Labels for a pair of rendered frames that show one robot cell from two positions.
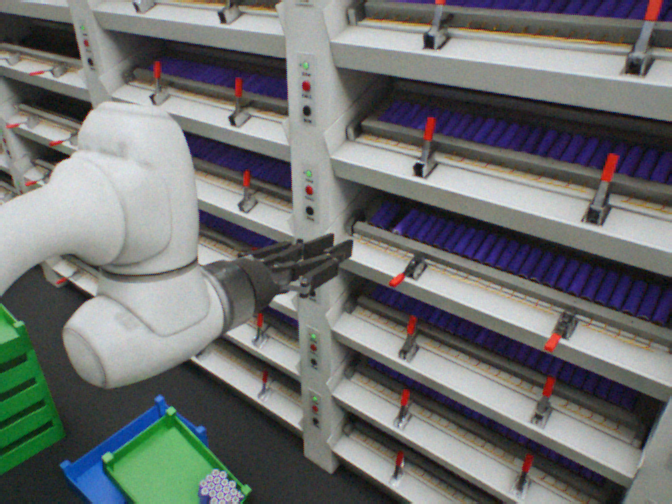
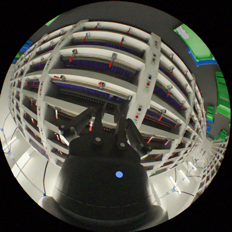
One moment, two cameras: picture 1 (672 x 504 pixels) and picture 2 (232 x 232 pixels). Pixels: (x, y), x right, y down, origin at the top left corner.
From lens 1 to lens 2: 0.74 m
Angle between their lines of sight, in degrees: 52
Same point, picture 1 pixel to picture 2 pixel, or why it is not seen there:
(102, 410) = (207, 71)
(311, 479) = (157, 31)
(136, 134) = not seen: hidden behind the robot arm
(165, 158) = not seen: hidden behind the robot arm
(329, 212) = (131, 108)
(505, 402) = (83, 50)
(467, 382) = (93, 51)
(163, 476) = (198, 45)
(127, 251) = not seen: outside the picture
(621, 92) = (56, 130)
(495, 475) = (94, 33)
